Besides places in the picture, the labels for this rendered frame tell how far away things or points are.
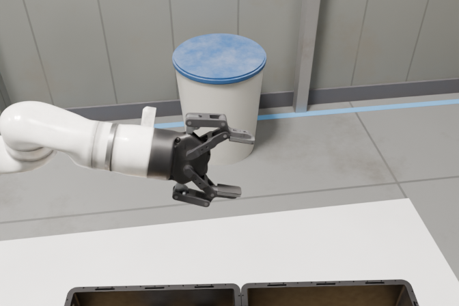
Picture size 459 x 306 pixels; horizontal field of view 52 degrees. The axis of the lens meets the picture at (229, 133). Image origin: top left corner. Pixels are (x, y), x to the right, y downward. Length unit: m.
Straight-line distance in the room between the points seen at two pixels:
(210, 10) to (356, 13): 0.91
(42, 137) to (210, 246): 0.93
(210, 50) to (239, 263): 1.46
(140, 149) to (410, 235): 1.14
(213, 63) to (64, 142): 1.90
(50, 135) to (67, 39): 2.32
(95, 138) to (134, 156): 0.06
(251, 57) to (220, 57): 0.17
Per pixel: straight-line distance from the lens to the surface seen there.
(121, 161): 0.67
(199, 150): 0.68
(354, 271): 1.50
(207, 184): 0.71
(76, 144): 0.67
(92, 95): 3.15
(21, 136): 0.67
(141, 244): 1.53
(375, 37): 3.24
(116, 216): 2.59
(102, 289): 1.20
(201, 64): 2.51
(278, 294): 1.18
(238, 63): 2.52
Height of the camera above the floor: 1.89
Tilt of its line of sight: 39 degrees down
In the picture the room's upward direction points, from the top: straight up
